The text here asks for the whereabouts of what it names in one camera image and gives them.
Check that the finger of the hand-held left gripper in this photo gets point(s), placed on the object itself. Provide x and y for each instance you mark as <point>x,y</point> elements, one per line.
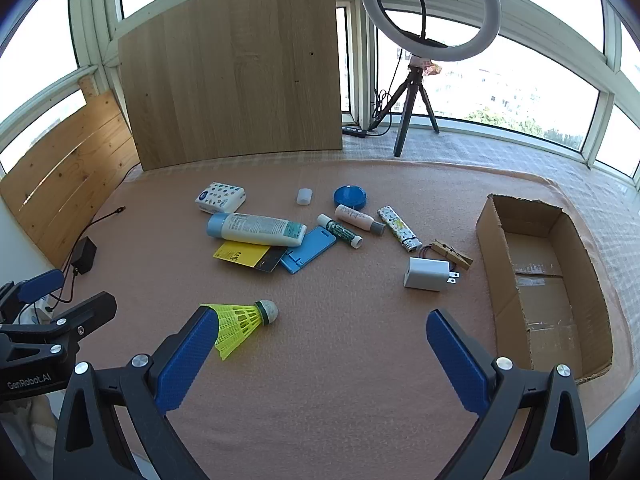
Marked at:
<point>85,316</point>
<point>42,284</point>

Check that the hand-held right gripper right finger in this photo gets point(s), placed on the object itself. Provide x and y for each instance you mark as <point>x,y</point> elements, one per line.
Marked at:
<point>460,365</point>

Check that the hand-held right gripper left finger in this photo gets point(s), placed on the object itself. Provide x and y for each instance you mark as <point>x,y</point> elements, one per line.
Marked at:
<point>185,360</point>

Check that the yellow shuttlecock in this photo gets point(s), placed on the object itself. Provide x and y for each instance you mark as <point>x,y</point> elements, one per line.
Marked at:
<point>235,317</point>

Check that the white charger plug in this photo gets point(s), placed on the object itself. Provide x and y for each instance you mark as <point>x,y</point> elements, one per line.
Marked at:
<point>425,274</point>

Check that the cardboard box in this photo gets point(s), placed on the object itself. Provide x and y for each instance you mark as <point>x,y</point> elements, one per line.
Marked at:
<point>545,310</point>

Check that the yellow card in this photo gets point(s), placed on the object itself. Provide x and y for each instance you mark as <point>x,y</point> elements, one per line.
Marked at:
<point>237,252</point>

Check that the black card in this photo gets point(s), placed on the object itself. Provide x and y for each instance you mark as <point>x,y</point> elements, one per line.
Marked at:
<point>270,261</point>

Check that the large white bottle blue cap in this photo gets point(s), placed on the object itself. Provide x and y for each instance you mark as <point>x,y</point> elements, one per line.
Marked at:
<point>255,229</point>

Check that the patterned lighter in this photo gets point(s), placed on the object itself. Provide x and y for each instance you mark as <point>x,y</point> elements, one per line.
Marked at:
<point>397,227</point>

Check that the star dotted tissue pack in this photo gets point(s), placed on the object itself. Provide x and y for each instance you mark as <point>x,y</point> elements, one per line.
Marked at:
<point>220,197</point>

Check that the blue phone stand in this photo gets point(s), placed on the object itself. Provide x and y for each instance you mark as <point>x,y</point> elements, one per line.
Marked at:
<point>310,250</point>

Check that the green lip balm tube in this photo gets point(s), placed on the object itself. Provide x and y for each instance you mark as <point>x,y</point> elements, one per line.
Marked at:
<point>340,231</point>

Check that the small white bottle grey cap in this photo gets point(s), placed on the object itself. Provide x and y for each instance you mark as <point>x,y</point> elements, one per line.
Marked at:
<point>355,217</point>

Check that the white power socket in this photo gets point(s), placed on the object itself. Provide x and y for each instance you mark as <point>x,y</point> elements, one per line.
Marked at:
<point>37,316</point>

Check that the black power adapter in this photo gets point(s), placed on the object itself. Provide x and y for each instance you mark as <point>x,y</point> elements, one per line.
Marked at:
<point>84,256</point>

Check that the pine wood panel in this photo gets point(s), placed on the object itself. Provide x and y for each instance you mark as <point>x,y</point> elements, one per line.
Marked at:
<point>65,180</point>

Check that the wooden clothespin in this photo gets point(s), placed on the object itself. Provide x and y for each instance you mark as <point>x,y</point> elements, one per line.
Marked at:
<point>452,255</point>

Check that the black power strip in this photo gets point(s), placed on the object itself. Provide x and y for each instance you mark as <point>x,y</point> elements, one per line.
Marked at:
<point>354,131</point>

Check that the large light wooden board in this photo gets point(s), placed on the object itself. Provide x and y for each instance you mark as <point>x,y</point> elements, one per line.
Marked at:
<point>230,70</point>

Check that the white window frame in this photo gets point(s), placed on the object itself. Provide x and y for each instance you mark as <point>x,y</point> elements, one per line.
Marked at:
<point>95,20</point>

